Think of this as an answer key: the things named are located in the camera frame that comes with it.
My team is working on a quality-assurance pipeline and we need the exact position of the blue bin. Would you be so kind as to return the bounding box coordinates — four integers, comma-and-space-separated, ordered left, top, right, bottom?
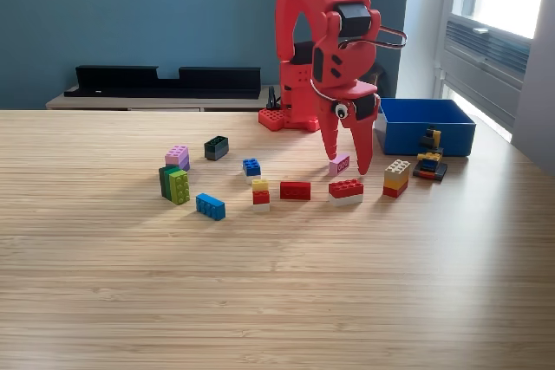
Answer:
374, 97, 477, 158

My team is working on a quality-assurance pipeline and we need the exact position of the wooden sideboard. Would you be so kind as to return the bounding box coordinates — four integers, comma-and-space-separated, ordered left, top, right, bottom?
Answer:
45, 83, 283, 112

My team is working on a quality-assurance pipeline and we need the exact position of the small pink brick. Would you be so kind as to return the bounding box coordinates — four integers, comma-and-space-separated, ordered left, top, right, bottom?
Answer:
328, 153, 351, 177

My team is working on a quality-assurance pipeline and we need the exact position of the red and white brick stack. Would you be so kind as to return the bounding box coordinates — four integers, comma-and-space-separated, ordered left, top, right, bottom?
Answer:
328, 178, 364, 207

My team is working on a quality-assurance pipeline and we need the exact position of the pink and purple brick stack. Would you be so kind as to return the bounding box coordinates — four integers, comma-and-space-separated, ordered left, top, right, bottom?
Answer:
164, 144, 191, 172

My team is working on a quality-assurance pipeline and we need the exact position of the dark wooden chair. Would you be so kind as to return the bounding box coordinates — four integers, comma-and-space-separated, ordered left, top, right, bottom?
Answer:
357, 62, 387, 101

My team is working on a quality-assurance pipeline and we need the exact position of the dark green grey brick stack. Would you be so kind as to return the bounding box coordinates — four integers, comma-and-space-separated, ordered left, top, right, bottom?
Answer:
203, 135, 230, 162

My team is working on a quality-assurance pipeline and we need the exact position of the yellow toy digger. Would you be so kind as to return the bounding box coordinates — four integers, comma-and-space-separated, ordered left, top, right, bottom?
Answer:
412, 125, 448, 183

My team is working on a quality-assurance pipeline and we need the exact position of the black shelf tray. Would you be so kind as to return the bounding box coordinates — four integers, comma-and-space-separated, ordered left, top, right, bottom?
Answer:
63, 65, 262, 100

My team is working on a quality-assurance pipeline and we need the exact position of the blue and white brick stack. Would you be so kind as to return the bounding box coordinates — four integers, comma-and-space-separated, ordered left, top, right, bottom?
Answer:
241, 158, 263, 185

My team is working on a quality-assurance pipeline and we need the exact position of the grey wall heater unit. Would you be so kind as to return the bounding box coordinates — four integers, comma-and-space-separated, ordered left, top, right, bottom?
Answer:
440, 14, 532, 128

